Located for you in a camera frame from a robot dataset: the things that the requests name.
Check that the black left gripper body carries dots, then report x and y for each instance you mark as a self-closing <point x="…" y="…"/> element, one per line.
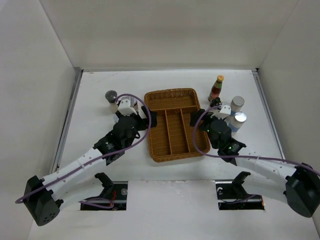
<point x="140" y="124"/>

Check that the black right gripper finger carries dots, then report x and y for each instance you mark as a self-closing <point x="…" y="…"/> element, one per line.
<point x="216" y="102"/>
<point x="195" y="116"/>

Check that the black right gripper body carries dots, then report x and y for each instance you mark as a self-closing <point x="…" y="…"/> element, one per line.
<point x="208" y="119"/>

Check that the red sauce bottle yellow cap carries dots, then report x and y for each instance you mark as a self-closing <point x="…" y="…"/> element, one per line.
<point x="216" y="88"/>

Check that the silver-lid shaker blue label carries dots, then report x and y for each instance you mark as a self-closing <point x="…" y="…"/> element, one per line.
<point x="235" y="121"/>

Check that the white-lid spice jar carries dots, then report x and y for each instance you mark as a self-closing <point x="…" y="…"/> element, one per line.
<point x="134" y="104"/>

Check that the grinder bottle clear lid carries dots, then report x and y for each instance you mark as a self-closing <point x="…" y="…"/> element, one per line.
<point x="111" y="97"/>

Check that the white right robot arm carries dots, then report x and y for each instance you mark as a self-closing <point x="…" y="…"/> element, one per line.
<point x="295" y="184"/>

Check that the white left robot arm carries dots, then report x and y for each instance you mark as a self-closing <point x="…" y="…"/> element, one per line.
<point x="41" y="195"/>

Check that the brown wicker divided tray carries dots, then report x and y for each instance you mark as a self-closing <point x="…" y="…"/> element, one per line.
<point x="172" y="138"/>

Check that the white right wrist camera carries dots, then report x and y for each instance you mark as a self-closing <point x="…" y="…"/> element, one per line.
<point x="224" y="111"/>

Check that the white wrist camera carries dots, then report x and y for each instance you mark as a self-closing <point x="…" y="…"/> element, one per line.
<point x="125" y="108"/>
<point x="224" y="111"/>

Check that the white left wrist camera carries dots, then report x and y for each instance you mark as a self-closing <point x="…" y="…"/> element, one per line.
<point x="125" y="108"/>

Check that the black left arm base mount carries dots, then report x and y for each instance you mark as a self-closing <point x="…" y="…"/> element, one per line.
<point x="113" y="196"/>

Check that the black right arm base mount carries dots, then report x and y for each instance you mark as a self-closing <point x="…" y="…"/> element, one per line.
<point x="231" y="195"/>

